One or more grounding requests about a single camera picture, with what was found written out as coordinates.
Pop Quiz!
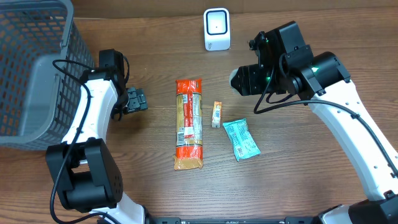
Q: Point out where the white barcode scanner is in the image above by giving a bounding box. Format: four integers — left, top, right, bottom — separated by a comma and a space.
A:
203, 7, 231, 51

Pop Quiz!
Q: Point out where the orange tissue packet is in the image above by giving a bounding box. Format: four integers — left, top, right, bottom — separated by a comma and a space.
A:
211, 101, 222, 128

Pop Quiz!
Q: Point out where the green wet wipes packet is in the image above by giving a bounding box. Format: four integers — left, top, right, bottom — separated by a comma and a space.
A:
223, 118, 261, 162

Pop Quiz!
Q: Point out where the red snack bar packet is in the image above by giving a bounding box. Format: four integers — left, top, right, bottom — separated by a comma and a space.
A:
174, 79, 203, 170

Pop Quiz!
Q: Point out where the grey plastic shopping basket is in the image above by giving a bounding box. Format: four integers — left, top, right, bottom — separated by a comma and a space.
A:
1, 0, 95, 151

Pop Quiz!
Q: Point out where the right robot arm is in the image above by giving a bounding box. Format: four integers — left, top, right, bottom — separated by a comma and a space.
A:
229, 21, 397, 223

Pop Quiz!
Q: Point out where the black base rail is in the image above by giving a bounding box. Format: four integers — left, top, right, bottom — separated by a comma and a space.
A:
146, 217, 320, 224

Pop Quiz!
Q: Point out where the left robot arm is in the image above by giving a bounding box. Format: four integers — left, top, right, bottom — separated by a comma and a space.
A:
45, 49, 155, 224

